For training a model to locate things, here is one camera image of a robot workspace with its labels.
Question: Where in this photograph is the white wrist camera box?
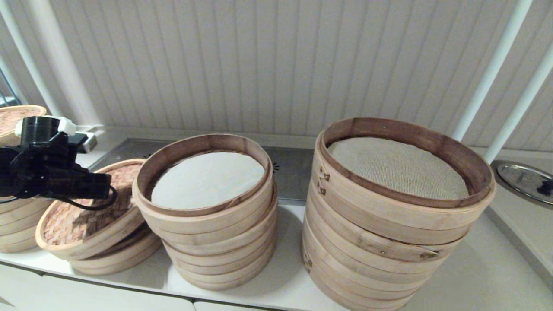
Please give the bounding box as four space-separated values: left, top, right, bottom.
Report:
79 131 99 155

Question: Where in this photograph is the woven bamboo steamer lid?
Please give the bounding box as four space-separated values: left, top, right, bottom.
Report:
35 159 147 261
0 105 47 147

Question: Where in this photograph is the white cloth steamer liner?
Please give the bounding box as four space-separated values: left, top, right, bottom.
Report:
151 151 265 210

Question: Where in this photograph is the large bamboo steamer basket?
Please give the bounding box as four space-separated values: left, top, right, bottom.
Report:
301 248 426 311
301 225 448 301
304 190 471 280
311 117 496 245

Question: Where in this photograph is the thin black cable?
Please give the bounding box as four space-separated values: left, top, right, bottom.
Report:
0 186 118 211

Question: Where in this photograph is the round metal plate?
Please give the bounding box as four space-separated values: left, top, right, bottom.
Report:
496 163 553 206

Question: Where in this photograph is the wide white post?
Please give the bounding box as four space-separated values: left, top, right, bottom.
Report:
26 0 105 128

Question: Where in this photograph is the white metal pole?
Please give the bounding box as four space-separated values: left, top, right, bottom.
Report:
482 41 553 166
0 54 29 106
0 0 65 120
451 0 534 143

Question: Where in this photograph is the metal wire rack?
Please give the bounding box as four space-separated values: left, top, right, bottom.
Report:
0 69 20 108

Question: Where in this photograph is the beige mesh steamer liner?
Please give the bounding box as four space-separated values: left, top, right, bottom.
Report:
327 137 470 200

